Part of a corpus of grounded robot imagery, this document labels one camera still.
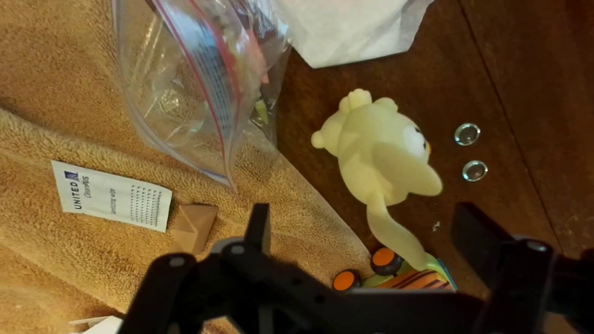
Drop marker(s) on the clear zip plastic bag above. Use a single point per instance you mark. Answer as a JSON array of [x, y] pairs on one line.
[[201, 78]]

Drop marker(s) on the white small paper packet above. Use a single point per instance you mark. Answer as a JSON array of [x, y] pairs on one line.
[[112, 197]]

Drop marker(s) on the white crumpled cloth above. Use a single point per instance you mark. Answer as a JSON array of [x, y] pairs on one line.
[[338, 32]]

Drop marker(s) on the clear glass bead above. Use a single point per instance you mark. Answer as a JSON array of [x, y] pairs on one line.
[[466, 134], [474, 171]]

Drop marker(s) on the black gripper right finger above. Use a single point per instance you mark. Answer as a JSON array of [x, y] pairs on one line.
[[527, 279]]

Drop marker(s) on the orange toy car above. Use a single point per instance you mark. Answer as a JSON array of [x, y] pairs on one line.
[[390, 271]]

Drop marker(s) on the tan towel far side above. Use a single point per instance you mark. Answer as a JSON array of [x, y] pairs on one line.
[[60, 102]]

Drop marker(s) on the pale yellow bunny doll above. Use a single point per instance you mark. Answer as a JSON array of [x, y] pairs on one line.
[[383, 158]]

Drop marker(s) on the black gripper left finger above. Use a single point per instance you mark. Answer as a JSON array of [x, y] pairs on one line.
[[180, 295]]

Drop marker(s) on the wooden block pieces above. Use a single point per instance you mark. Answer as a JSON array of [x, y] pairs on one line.
[[193, 225]]

